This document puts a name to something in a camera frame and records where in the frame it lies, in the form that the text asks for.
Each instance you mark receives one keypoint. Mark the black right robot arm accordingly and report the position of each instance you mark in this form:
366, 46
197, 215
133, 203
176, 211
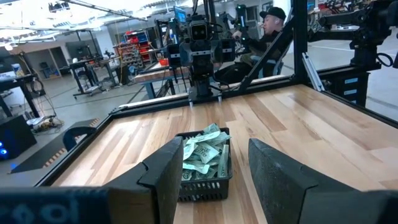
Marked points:
200, 46

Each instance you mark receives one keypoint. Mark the black computer with blue light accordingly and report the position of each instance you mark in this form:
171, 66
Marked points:
15, 137

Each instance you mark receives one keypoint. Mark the person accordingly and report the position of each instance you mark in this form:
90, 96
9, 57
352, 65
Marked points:
267, 40

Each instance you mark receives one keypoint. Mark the black neighbouring robot arm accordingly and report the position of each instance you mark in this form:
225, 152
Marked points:
363, 31

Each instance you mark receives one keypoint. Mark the black drawer cabinet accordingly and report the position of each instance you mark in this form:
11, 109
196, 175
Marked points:
349, 87

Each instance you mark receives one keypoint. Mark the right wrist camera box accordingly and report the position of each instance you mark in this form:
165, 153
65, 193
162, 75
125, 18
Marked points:
199, 31

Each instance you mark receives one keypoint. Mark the red parts bin shelf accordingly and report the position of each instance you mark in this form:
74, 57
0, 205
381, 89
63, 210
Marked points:
133, 46

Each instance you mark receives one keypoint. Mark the black office desk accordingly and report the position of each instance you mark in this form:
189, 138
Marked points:
18, 85

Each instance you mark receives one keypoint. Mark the silver metal bracket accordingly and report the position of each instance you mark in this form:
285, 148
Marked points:
312, 71

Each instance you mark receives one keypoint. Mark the blue office chair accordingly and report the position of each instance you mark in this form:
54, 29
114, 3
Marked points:
270, 67

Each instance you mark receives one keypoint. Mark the black rolling workbench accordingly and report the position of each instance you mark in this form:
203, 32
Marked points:
90, 71

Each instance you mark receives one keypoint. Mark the green stevia sweetener packet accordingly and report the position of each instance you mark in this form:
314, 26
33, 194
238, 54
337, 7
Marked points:
206, 152
223, 161
223, 139
203, 137
211, 128
196, 168
186, 175
189, 150

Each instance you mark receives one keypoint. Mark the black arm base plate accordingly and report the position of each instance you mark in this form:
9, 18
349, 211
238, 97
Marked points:
205, 95

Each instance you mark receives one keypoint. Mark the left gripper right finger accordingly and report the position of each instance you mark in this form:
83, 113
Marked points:
286, 193

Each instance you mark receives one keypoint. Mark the black aluminium table frame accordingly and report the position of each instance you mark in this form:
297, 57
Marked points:
149, 107

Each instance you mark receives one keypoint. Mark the red plastic bin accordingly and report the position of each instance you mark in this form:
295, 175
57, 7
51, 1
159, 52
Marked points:
163, 62

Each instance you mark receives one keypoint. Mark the black mesh plastic basket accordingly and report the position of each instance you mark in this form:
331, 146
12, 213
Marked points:
202, 189

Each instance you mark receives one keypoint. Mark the black upright frame post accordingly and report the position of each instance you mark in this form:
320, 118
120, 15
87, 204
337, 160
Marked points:
300, 40

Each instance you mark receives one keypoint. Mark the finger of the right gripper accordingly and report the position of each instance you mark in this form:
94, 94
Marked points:
206, 73
196, 73

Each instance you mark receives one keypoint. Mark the black diagonal frame brace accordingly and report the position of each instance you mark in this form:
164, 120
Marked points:
264, 59

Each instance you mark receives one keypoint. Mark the blue lit monitor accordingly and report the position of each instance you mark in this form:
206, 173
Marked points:
180, 14

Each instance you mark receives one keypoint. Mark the black table clamp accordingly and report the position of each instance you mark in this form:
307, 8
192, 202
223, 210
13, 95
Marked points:
76, 135

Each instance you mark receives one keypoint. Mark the hazard striped floor mat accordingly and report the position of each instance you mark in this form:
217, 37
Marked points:
46, 152

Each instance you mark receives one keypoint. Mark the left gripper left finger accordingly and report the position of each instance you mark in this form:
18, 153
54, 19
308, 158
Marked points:
155, 186

